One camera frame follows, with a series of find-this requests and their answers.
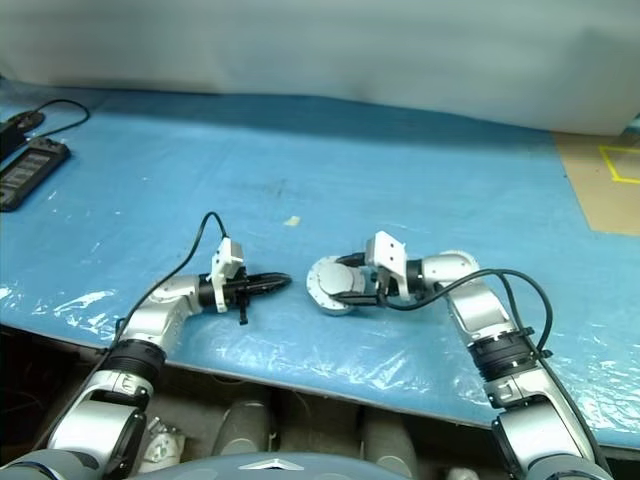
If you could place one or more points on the white backdrop sheet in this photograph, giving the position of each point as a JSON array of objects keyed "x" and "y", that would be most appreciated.
[{"x": 300, "y": 40}]

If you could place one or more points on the grey motor housing copper windings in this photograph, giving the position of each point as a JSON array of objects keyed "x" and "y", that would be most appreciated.
[{"x": 332, "y": 311}]

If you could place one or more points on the small pale tape scrap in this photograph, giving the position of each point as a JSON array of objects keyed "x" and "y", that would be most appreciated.
[{"x": 292, "y": 221}]

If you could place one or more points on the grey motor lid circuit board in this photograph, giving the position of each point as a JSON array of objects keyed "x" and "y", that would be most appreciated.
[{"x": 335, "y": 282}]

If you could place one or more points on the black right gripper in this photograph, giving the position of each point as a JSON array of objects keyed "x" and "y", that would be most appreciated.
[{"x": 382, "y": 290}]

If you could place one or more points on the flat black battery pack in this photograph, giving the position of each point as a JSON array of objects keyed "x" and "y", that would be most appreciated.
[{"x": 32, "y": 167}]

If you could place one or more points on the black power adapter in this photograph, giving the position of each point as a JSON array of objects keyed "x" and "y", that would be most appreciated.
[{"x": 22, "y": 122}]

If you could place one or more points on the grey rounded shape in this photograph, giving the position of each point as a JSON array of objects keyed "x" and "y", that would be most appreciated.
[
  {"x": 390, "y": 442},
  {"x": 245, "y": 425}
]

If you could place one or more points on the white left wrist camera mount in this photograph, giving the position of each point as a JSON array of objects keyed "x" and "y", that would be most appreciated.
[{"x": 231, "y": 252}]

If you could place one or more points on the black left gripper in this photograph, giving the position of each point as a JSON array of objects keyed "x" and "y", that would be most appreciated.
[{"x": 236, "y": 292}]

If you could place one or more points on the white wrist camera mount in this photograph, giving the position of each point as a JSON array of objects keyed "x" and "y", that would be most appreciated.
[
  {"x": 387, "y": 250},
  {"x": 231, "y": 252}
]

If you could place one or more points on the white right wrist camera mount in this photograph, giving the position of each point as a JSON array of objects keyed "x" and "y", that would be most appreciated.
[{"x": 387, "y": 250}]

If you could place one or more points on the brown board surface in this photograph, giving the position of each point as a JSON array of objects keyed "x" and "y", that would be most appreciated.
[{"x": 585, "y": 190}]

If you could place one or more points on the white rounded object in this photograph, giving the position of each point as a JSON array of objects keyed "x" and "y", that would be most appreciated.
[
  {"x": 462, "y": 473},
  {"x": 162, "y": 445}
]

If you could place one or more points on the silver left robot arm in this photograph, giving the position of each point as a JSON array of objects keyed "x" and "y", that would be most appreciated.
[{"x": 160, "y": 315}]

